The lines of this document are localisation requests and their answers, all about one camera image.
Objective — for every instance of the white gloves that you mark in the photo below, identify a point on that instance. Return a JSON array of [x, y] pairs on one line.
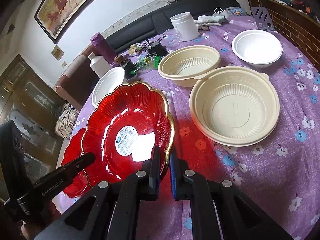
[[205, 22]]

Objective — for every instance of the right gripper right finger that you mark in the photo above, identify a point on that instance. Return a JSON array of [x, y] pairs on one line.
[[180, 189]]

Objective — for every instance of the cream plastic bowl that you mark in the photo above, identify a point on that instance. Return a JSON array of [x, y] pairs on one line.
[[185, 66], [235, 106]]

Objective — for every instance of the black small container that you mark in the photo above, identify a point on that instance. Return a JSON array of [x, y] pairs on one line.
[[129, 68]]

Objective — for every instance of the framed horse painting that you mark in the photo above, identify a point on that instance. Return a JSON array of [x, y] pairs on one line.
[[55, 16]]

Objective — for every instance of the brown armchair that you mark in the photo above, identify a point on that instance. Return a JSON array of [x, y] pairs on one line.
[[78, 80]]

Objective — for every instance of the purple thermos bottle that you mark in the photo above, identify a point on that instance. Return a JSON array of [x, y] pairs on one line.
[[103, 47]]

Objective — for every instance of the white plastic bottle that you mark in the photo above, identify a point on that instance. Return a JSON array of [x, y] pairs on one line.
[[99, 65]]

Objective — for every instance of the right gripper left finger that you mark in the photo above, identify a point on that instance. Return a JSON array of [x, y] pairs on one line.
[[148, 185]]

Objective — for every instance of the small red gold-rimmed plate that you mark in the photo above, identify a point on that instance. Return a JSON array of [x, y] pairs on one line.
[[123, 131]]

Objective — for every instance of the black leather sofa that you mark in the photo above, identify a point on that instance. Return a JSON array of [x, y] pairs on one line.
[[158, 21]]

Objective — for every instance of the green snack packets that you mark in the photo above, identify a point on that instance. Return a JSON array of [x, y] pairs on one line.
[[147, 63]]

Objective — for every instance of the white plastic jar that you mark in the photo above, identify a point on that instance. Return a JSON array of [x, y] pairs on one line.
[[185, 26]]

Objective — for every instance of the patterned blanket bundle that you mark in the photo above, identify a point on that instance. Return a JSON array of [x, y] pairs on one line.
[[66, 121]]

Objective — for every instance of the purple floral tablecloth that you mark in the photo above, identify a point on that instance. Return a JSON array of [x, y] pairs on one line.
[[280, 174]]

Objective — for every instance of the small white foam bowl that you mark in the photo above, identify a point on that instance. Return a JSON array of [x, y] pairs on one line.
[[257, 47]]

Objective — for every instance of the wooden cabinet with glass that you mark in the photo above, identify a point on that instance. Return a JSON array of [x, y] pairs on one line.
[[34, 107]]

